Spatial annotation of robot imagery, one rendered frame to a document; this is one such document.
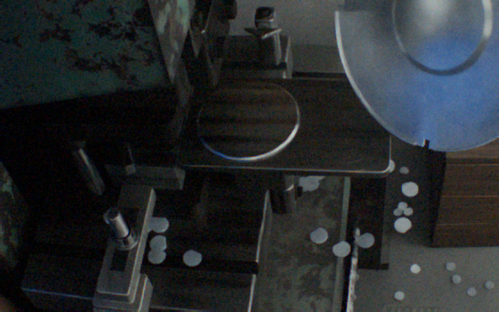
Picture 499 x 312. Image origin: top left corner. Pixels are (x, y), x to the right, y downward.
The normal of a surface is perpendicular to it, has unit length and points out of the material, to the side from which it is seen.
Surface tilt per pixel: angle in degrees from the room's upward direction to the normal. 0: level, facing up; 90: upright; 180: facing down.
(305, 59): 0
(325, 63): 0
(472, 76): 54
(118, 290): 0
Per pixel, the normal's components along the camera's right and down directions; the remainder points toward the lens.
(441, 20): -0.71, 0.07
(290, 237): -0.12, -0.61
